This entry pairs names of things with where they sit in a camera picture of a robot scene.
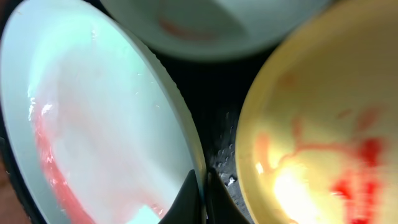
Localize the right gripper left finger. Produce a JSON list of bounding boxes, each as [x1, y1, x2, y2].
[[159, 170, 202, 224]]

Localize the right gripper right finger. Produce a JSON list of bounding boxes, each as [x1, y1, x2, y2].
[[205, 168, 249, 224]]

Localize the yellow plate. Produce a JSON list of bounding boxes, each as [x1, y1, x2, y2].
[[236, 0, 397, 224]]

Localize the pale green plate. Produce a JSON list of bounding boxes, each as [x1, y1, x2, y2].
[[1, 1, 206, 223], [100, 0, 332, 61]]

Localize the round black serving tray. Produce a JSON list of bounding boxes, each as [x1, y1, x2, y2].
[[0, 0, 280, 224]]

